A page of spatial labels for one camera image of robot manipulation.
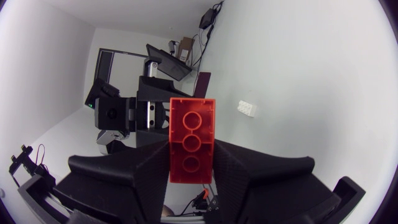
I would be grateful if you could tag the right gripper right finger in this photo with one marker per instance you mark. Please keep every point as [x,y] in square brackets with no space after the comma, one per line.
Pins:
[264,186]

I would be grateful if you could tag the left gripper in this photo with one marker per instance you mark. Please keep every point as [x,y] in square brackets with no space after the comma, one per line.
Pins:
[143,115]

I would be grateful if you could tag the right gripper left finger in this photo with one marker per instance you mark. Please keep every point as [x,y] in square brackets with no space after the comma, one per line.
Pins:
[124,183]

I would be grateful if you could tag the red toy brick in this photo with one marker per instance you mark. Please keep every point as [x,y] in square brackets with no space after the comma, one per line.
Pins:
[191,137]

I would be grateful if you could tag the dark screen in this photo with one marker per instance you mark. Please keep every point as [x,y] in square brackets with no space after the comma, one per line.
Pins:
[169,63]

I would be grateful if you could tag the dark mat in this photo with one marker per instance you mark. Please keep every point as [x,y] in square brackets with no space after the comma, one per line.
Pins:
[202,85]

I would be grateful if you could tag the brown cardboard box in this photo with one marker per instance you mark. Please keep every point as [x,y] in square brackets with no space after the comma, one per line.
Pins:
[186,49]

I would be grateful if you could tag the white toy brick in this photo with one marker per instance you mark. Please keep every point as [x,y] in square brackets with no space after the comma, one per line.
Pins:
[247,108]

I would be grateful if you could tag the black power brick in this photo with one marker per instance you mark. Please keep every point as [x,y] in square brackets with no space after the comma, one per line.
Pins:
[206,18]

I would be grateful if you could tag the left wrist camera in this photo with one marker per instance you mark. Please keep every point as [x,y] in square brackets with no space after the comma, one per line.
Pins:
[99,91]

